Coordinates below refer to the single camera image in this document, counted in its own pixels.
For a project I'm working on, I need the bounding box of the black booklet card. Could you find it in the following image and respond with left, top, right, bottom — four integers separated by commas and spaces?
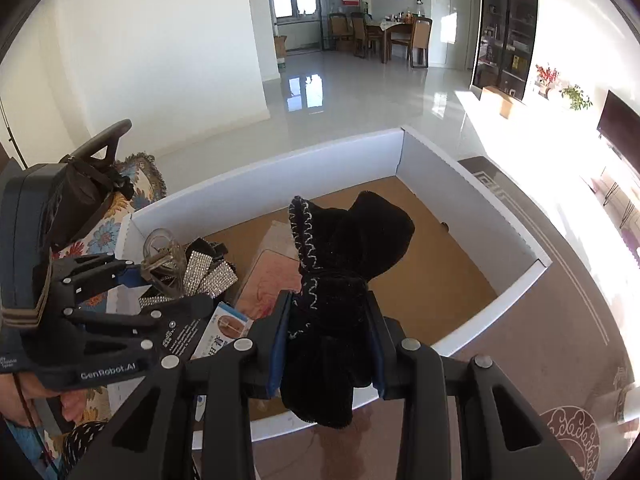
157, 295, 220, 361

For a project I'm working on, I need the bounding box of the black velvet pouch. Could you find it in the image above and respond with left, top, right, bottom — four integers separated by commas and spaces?
280, 191, 414, 429

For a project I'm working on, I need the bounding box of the blue white medicine box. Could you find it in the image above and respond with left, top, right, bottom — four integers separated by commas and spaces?
191, 301, 253, 360

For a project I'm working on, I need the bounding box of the phone case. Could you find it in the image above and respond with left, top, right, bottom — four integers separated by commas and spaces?
233, 221, 302, 320

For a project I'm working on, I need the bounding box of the person's left hand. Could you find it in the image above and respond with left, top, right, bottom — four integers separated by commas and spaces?
0, 372, 89, 428

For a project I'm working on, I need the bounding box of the floral cushion chair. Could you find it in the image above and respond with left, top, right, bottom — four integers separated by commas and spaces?
49, 118, 170, 426

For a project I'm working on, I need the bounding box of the white cardboard storage box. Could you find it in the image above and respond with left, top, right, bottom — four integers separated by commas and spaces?
106, 124, 554, 451

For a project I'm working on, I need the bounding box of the black flat television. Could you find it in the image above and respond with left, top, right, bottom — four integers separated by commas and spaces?
598, 91, 640, 168

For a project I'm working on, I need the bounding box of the green potted plant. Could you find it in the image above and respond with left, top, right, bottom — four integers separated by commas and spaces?
560, 84, 593, 112

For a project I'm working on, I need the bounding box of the dining table with chairs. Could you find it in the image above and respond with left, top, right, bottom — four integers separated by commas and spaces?
329, 12, 433, 70

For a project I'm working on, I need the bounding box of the red flower plant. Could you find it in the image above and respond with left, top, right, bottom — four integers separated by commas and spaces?
535, 64, 559, 99

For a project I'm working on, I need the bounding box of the dark glass display cabinet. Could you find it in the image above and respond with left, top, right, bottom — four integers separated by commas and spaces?
472, 0, 538, 101

